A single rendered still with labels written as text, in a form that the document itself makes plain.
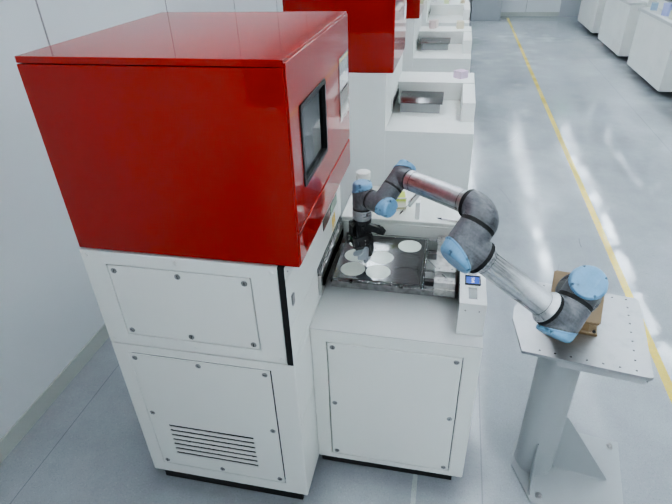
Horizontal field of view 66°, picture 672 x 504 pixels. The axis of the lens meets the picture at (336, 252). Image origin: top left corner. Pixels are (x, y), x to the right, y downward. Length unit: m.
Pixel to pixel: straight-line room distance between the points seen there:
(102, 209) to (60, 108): 0.31
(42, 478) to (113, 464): 0.31
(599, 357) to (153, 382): 1.60
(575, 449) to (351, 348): 1.11
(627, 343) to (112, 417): 2.37
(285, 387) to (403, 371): 0.45
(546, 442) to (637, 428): 0.65
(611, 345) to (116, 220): 1.69
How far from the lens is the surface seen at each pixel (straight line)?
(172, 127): 1.48
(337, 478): 2.52
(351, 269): 2.10
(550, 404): 2.30
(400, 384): 2.06
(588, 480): 2.69
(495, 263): 1.67
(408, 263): 2.15
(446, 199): 1.74
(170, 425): 2.32
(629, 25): 10.39
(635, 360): 2.03
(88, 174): 1.70
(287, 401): 1.95
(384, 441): 2.33
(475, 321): 1.91
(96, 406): 3.08
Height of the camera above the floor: 2.08
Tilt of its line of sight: 32 degrees down
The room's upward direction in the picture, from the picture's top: 2 degrees counter-clockwise
